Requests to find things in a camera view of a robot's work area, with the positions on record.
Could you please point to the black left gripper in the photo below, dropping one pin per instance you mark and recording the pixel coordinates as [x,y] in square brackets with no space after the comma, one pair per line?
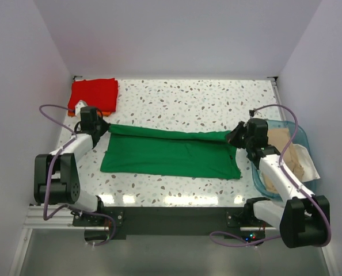
[105,126]

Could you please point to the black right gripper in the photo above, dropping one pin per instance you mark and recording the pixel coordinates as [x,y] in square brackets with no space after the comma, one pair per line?
[231,137]

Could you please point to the green t shirt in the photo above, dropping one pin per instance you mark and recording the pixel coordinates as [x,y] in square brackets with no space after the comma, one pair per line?
[138,150]

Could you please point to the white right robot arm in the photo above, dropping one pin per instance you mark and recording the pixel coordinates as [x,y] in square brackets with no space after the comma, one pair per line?
[304,220]

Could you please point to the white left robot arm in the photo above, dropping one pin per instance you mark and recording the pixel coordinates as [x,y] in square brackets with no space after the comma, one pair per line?
[56,177]

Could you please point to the folded orange t shirt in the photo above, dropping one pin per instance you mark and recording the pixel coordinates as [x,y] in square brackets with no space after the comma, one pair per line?
[73,114]

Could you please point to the folded red t shirt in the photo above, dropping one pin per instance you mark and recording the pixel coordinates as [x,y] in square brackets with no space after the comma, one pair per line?
[101,93]

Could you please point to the beige t shirt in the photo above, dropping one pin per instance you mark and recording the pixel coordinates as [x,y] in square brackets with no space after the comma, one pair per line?
[279,137]

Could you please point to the clear blue plastic bin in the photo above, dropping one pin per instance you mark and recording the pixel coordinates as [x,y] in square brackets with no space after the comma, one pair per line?
[300,138]

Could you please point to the white t shirt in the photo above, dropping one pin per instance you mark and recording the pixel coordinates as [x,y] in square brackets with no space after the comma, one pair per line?
[308,171]

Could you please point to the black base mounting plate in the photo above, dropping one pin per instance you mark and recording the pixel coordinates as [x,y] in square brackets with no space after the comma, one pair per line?
[117,223]

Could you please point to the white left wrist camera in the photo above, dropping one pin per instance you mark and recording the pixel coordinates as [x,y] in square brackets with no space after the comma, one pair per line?
[78,106]

